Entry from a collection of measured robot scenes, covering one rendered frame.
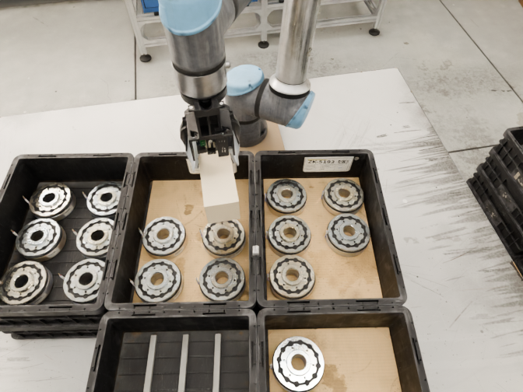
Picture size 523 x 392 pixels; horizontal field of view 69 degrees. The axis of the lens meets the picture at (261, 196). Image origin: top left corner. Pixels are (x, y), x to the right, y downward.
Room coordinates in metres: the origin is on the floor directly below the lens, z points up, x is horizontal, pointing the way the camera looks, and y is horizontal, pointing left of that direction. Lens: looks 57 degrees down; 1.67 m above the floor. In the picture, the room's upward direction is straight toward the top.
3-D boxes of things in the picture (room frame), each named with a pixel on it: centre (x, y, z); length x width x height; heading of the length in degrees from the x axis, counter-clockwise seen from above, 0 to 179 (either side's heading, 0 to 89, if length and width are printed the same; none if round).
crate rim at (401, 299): (0.43, -0.14, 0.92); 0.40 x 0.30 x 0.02; 1
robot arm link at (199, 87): (0.45, 0.09, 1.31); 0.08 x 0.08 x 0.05
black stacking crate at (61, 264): (0.42, 0.46, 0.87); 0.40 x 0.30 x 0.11; 1
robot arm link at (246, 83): (0.88, 0.05, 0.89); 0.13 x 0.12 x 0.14; 67
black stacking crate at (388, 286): (0.43, -0.14, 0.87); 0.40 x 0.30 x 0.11; 1
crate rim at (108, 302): (0.42, 0.16, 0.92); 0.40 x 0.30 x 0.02; 1
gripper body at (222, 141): (0.44, 0.09, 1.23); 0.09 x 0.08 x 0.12; 11
